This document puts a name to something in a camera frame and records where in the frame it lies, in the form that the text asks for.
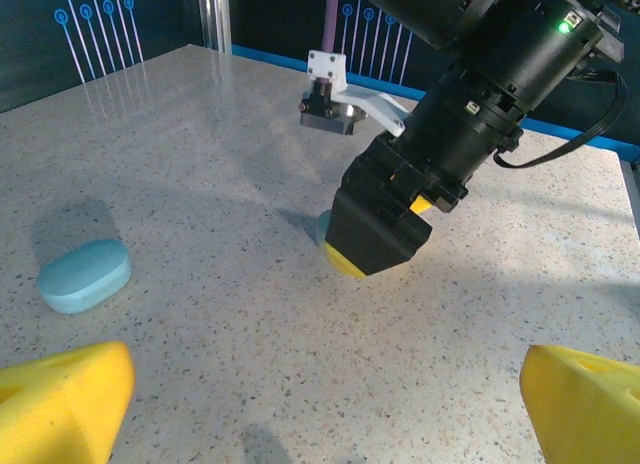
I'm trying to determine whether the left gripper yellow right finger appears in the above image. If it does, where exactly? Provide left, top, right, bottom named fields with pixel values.
left=519, top=343, right=640, bottom=464

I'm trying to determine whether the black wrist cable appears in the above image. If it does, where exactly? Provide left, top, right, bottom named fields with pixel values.
left=492, top=69, right=629, bottom=171

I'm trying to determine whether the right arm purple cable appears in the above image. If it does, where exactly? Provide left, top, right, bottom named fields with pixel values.
left=319, top=0, right=342, bottom=53

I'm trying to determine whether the wireless earbud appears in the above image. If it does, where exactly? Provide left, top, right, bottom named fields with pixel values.
left=313, top=208, right=336, bottom=248

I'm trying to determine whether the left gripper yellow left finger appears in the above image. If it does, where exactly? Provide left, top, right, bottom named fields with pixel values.
left=0, top=340, right=137, bottom=464

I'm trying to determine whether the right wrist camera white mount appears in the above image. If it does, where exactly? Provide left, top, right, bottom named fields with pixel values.
left=298, top=49, right=412, bottom=138

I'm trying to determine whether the light blue earbud charging case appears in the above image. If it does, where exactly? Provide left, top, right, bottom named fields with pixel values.
left=37, top=238, right=134, bottom=315

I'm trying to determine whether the aluminium frame post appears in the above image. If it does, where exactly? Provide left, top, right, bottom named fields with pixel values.
left=197, top=0, right=234, bottom=54

